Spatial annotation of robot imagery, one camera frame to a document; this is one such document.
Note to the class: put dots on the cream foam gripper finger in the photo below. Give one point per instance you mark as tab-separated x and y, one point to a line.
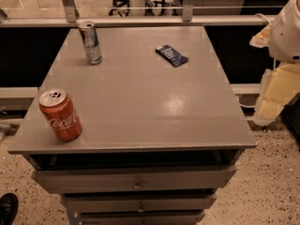
278	88

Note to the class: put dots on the silver blue Red Bull can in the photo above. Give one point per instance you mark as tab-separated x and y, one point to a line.
90	42

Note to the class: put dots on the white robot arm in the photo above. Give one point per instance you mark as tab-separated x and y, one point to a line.
282	36

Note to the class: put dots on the red Coca-Cola can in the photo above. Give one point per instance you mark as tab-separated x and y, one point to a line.
60	113

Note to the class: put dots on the dark blue snack packet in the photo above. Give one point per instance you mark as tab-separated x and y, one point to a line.
174	57

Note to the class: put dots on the top grey drawer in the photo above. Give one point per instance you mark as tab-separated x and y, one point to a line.
134	179

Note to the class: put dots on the grey drawer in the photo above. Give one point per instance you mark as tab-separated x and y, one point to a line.
139	202
134	179
190	217

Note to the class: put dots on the grey drawer cabinet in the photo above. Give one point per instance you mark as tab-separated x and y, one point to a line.
137	110

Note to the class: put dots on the middle grey drawer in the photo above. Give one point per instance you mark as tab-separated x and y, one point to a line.
139	202

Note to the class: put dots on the bottom grey drawer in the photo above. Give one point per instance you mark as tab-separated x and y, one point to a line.
190	217

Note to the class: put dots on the black shoe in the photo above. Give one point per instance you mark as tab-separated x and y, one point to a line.
8	208

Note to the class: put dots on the metal railing frame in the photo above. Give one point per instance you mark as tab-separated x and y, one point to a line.
68	13

